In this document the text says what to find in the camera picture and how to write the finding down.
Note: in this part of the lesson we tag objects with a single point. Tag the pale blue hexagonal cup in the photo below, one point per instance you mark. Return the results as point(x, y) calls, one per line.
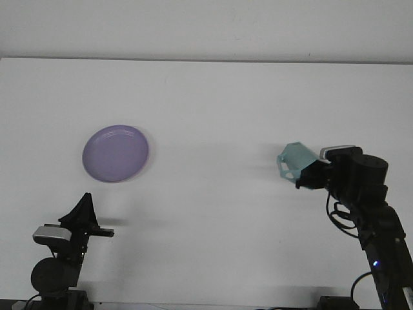
point(295, 158)

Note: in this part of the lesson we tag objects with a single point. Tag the pale purple round plate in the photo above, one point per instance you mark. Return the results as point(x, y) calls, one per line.
point(116, 153)

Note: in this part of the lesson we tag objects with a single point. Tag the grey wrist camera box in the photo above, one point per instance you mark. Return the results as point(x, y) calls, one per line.
point(51, 234)
point(338, 151)

